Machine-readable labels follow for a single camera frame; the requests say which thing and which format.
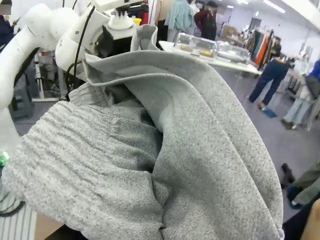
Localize beige jacket mannequin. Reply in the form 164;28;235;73
153;0;171;48

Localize person torso in black shirt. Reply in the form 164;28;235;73
282;199;313;240

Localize person in black by rack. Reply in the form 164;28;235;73
271;37;283;59

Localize maroon shirt mannequin with hat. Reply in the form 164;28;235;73
193;1;217;41

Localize clothes rack with colourful garments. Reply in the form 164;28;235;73
246;27;275;71

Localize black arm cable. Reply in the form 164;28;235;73
64;6;97;101

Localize grey training pants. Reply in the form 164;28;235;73
2;24;286;240

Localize brown cardboard box stack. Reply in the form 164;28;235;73
221;24;241;39

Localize clear plastic dome cover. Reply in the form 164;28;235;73
216;41;251;62
174;32;218;58

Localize dark blue jeans mannequin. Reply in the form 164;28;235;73
248;57;292;109

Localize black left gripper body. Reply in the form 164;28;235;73
96;24;133;58

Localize teal sweater mannequin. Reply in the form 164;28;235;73
164;0;196;43

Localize black coiled cable bundle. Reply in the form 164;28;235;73
0;192;26;216

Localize blue floor mat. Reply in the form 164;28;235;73
262;106;278;119

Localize person left forearm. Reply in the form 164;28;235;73
299;198;320;240

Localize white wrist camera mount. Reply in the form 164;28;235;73
94;0;136;40

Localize seated person in navy hoodie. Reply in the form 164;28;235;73
0;0;16;52

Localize white long table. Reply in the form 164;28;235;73
158;39;263;76

